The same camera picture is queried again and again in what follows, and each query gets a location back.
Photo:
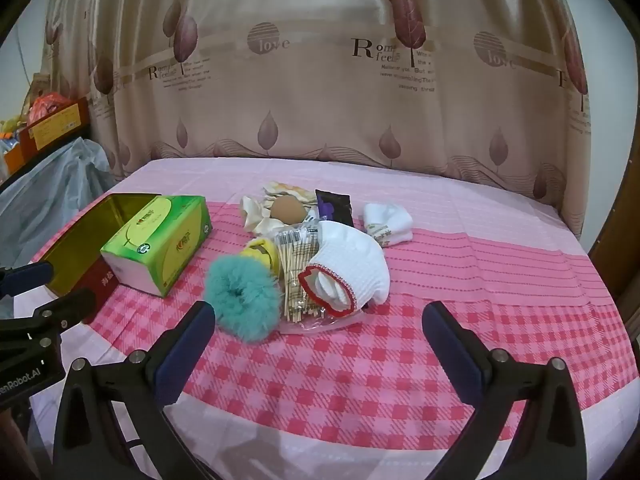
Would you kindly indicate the yellow smiley ball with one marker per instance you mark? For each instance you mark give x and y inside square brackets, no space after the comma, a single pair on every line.
[262,255]

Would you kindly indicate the beige leaf print curtain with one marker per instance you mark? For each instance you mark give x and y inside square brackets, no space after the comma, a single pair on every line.
[300,110]

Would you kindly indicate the white crumpled cotton pads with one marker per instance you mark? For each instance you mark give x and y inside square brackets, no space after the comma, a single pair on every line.
[252,215]

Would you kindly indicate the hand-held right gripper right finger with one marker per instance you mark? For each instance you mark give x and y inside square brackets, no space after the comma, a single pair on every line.
[450,350]

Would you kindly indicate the orange and yellow washcloth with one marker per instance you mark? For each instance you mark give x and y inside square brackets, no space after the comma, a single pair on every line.
[290,190]

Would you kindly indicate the cotton swab packet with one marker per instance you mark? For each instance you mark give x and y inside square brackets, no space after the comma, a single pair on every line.
[292,270]

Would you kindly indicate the gold and red tin box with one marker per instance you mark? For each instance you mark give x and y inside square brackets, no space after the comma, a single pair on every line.
[75,245]

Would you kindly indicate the grey plastic bag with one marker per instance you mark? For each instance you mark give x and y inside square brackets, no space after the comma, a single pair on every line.
[55,180]

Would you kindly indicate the teal fluffy scrunchie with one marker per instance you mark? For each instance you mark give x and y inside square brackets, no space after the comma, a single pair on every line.
[227,305]

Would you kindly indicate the white knit sock red trim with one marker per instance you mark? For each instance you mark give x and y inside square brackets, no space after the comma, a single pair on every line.
[350,260]

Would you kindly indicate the pink checked tablecloth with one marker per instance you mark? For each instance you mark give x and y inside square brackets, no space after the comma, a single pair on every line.
[400,385]

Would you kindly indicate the black and purple sachet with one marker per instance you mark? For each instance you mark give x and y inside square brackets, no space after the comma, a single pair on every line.
[337,207]

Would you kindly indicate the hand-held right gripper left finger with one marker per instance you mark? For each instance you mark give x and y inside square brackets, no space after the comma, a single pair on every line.
[184,347]

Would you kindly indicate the orange cardboard box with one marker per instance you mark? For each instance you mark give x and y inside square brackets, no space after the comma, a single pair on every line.
[55,127]

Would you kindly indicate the beige makeup sponge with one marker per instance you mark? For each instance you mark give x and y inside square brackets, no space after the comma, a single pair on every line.
[287,210]

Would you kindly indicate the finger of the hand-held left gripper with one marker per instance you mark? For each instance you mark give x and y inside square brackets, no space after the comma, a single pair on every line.
[50,315]
[27,277]

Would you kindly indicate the green tissue pack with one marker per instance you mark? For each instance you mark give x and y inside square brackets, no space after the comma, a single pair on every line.
[160,240]

